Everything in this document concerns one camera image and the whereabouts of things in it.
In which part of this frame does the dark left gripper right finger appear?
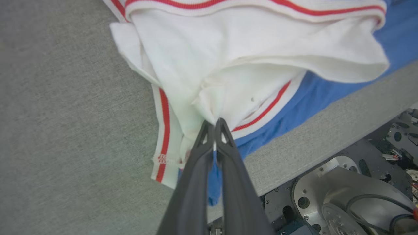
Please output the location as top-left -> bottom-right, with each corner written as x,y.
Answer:
214,118 -> 275,235

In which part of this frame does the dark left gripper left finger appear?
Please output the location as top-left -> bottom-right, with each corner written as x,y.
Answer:
156,120 -> 216,235

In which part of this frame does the blue white red-striped garment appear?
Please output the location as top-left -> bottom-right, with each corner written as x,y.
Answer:
102,0 -> 418,207

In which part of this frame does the grey fabric sofa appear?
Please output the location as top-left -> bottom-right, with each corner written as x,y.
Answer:
0,0 -> 418,235

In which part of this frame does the silver robot waist mount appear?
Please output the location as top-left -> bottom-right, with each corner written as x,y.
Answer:
292,156 -> 418,235

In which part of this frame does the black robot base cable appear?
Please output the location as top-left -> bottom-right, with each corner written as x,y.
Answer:
346,194 -> 418,235

